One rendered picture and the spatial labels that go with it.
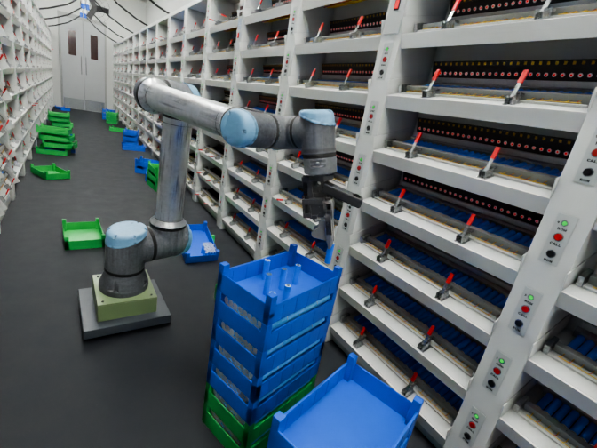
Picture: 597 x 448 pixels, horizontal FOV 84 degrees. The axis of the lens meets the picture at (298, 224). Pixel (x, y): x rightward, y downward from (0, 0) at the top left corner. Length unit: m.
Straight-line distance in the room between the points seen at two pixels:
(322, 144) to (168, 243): 0.89
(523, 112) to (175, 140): 1.13
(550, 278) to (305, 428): 0.67
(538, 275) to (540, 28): 0.60
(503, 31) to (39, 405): 1.70
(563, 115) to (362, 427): 0.85
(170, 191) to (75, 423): 0.82
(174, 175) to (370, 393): 1.05
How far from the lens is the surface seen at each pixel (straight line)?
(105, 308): 1.54
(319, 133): 0.87
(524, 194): 1.02
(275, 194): 1.95
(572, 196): 0.98
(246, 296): 0.86
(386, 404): 0.97
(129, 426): 1.28
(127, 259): 1.48
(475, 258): 1.08
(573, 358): 1.12
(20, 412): 1.39
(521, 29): 1.12
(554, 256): 1.00
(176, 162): 1.43
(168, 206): 1.49
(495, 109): 1.08
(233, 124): 0.86
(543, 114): 1.03
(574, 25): 1.07
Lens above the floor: 0.97
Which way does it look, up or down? 18 degrees down
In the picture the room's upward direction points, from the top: 11 degrees clockwise
